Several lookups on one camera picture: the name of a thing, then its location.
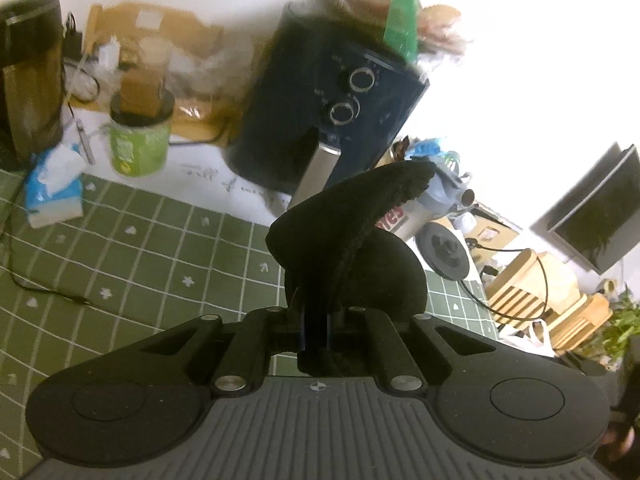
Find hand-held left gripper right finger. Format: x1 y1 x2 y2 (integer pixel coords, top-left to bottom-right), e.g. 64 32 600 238
317 305 501 394

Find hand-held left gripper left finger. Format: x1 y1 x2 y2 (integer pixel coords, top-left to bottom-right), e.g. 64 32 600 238
135 305 318 396

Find black plush earmuffs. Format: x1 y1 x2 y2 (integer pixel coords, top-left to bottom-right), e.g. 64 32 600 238
265 161 436 376

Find black round kettle base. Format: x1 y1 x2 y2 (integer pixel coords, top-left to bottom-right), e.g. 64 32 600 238
417 220 474 281

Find grey lidded shaker bottle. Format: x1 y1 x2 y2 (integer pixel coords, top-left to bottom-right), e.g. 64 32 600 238
375 160 474 244

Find green checked tablecloth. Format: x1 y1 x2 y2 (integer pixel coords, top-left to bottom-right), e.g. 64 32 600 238
0 167 501 480

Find small cardboard box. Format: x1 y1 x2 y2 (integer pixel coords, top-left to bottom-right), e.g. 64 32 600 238
450 202 524 269

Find white plastic bag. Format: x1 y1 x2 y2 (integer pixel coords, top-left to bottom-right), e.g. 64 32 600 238
497 317 556 359

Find wooden rack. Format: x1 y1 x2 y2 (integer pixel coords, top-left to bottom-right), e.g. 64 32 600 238
485 247 589 332

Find black air fryer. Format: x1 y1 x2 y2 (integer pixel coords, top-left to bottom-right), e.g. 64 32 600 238
225 2 431 208

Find green labelled jar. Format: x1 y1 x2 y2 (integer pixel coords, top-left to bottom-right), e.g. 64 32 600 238
107 92 176 179

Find wooden chair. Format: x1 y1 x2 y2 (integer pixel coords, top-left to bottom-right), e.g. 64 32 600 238
547 292 614 357

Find clear bag of snacks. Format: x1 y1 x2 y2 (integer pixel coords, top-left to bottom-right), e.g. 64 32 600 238
170 35 256 122

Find brown jar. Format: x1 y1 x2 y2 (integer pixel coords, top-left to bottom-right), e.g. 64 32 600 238
120 35 174 119

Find grey marker pen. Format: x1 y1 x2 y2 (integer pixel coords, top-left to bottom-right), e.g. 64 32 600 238
73 118 97 165

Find black monitor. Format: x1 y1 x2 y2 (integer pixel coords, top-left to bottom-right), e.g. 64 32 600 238
530 142 640 276

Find green potted plant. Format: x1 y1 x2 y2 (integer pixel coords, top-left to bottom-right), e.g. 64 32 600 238
590 285 640 377

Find blue tissue pack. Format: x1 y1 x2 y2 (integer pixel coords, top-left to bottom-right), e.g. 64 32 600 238
24 142 87 229

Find green packet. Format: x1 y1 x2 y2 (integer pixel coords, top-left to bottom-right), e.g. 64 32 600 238
384 0 422 59

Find flat cardboard box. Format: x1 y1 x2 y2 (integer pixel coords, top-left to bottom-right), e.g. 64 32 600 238
82 2 227 149

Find black electric kettle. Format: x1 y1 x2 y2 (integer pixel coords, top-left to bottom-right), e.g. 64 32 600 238
0 0 67 162

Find black power adapter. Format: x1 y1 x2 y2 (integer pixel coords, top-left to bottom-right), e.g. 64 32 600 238
62 12 86 61

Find black kettle base cable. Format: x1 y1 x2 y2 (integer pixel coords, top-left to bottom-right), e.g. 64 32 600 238
460 247 551 334

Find thin black cable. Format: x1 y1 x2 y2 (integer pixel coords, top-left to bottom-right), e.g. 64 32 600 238
0 175 94 307

